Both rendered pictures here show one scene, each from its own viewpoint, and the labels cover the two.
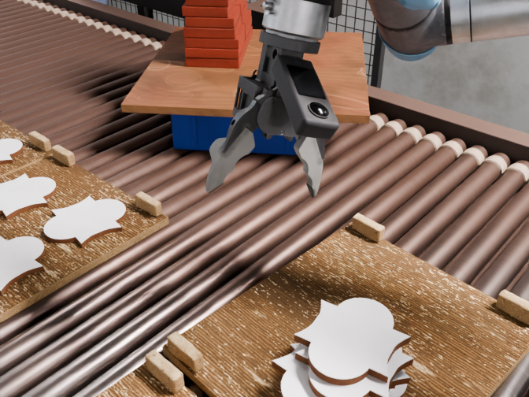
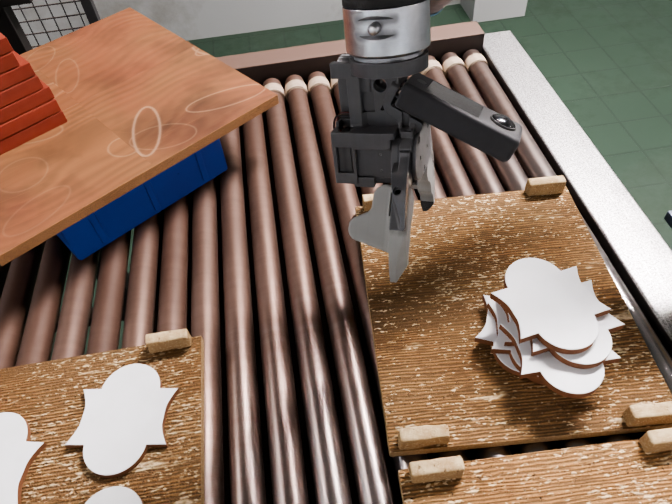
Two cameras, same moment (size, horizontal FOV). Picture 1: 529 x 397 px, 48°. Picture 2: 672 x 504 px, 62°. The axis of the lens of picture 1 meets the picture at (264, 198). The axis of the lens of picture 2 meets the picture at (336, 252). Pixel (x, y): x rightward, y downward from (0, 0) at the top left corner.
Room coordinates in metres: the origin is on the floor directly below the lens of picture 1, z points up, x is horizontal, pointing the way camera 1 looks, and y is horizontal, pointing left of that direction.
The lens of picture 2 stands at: (0.42, 0.34, 1.59)
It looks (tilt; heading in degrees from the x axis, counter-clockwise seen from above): 50 degrees down; 314
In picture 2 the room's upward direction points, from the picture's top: 6 degrees counter-clockwise
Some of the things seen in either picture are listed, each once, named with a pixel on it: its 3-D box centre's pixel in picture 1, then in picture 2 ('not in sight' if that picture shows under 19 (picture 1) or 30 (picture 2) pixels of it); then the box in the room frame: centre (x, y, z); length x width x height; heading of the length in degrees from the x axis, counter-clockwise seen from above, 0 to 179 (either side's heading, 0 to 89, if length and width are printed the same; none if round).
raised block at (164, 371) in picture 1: (164, 371); (436, 469); (0.51, 0.13, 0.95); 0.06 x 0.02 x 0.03; 46
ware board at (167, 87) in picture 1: (257, 67); (80, 107); (1.33, 0.02, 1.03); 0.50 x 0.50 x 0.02; 84
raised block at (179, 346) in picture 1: (185, 351); (423, 436); (0.54, 0.10, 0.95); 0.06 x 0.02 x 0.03; 44
